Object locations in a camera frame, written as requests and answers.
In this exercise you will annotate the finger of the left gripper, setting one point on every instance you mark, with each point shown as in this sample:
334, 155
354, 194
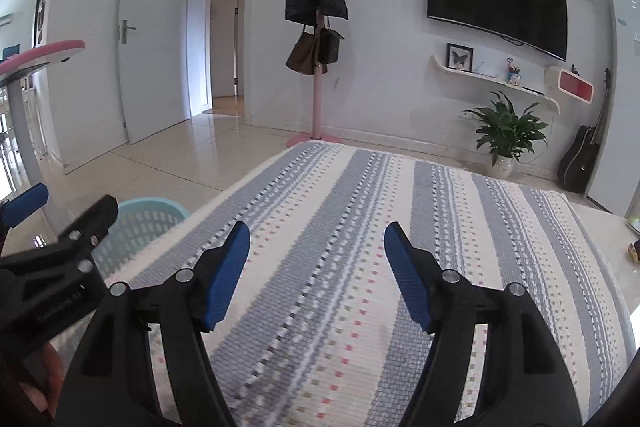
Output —
20, 208
87, 231

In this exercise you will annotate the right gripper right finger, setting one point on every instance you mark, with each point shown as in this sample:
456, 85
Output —
492, 362

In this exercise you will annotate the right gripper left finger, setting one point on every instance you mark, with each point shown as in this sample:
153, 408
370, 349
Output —
111, 382

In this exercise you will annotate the left hand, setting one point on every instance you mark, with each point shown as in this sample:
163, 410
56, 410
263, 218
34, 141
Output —
46, 369

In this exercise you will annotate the teal plastic basket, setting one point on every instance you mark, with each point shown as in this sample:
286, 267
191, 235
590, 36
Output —
139, 222

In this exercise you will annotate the pink round table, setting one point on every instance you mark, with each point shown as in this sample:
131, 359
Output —
15, 71

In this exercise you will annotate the striped woven rug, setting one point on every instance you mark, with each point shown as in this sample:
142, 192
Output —
317, 333

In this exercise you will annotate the black guitar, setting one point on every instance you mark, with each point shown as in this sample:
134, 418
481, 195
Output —
577, 165

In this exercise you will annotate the white refrigerator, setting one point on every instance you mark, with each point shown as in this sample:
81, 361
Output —
616, 177

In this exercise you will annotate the white door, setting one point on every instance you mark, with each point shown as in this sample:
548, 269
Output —
153, 77

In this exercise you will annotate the pink coat rack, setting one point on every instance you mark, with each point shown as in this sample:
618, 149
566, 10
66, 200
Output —
317, 133

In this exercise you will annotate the green potted plant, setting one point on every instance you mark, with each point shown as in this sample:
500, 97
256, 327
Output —
507, 134

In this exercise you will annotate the brown hanging bag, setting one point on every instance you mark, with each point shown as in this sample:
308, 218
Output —
309, 52

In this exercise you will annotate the small figurine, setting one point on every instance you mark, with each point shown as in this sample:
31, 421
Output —
513, 73

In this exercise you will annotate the black hanging bag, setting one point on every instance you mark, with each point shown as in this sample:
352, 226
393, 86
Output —
328, 43

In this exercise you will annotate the white curved wall shelf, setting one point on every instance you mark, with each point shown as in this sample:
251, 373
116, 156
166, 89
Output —
552, 105

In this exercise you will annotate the red white wall box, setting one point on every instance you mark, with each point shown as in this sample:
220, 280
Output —
564, 81

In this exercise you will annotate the butterfly picture frame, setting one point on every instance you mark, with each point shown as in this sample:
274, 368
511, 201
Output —
459, 57

